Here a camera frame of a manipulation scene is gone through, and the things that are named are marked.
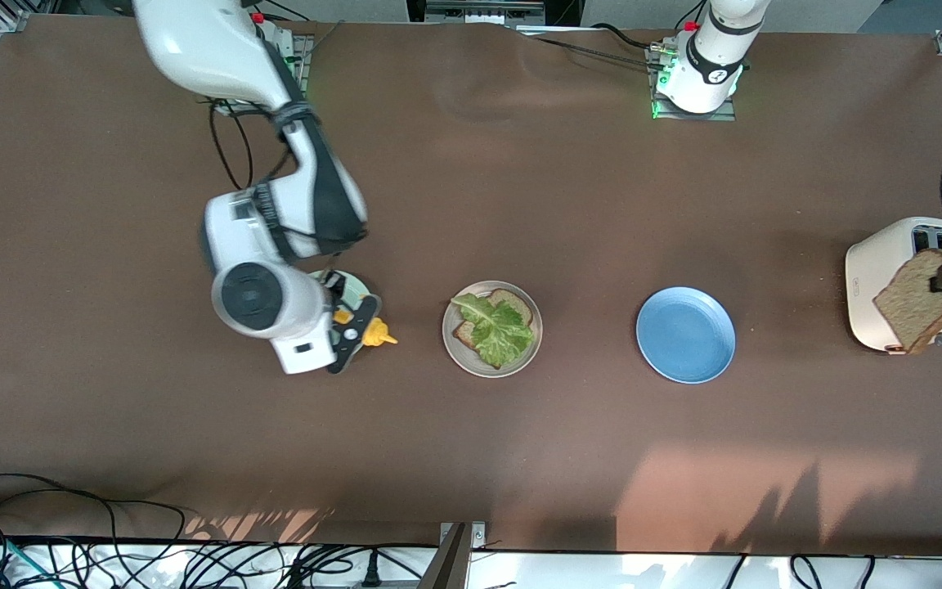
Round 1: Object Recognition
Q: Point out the beige plate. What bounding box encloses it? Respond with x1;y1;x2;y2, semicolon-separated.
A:
441;281;543;379

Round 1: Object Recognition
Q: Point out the brown bread slice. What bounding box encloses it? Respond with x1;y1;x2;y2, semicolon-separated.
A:
872;248;942;356
452;288;534;348

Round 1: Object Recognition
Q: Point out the blue plate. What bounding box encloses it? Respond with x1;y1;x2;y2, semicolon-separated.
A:
635;286;737;384

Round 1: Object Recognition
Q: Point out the cream white toaster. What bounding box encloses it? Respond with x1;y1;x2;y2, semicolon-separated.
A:
845;216;942;354

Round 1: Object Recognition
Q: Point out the green lettuce leaf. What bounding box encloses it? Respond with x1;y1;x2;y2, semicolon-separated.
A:
449;293;534;369

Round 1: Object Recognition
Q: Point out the grey power strip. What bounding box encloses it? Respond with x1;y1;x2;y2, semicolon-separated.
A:
406;0;550;27

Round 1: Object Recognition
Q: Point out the silver corner bracket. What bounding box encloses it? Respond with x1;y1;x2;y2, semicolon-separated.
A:
438;521;487;547

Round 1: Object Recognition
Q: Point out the mint green plate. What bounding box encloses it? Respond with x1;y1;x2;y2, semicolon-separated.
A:
307;269;376;328

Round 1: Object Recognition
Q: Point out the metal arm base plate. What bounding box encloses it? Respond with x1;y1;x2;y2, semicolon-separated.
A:
649;45;738;122
271;33;314;103

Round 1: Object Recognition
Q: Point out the yellow mustard squeeze bottle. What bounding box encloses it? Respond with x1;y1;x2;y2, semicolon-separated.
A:
332;308;399;349

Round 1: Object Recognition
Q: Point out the grey aluminium profile post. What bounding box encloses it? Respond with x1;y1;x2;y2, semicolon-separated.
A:
418;524;469;589

